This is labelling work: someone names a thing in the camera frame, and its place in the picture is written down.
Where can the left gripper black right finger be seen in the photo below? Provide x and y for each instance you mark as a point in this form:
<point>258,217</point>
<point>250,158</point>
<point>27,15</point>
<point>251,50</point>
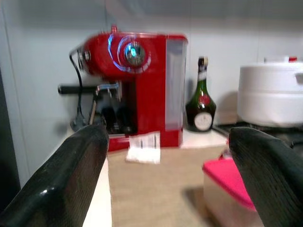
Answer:
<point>274,184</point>

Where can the pink lidded container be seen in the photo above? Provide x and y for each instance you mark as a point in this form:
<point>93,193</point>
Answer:
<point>222,175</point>

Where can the green glass liqueur bottle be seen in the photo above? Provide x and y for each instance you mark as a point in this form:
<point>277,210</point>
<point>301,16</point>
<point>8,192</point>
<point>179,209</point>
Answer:
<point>200,111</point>

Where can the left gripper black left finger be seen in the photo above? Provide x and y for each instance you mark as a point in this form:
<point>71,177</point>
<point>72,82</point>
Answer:
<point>54,184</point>

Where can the red espresso machine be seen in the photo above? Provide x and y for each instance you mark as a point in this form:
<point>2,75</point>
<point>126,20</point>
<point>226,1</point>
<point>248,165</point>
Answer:
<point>151,94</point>

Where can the white pot with lid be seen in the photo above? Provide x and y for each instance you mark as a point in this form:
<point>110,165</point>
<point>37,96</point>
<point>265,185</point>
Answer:
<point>267,94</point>

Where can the dark grey fridge body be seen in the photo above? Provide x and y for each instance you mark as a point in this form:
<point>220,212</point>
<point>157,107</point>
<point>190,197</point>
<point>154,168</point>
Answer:
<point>7,142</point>

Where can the white paper receipt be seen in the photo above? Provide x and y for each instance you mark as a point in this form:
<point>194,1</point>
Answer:
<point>144,151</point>

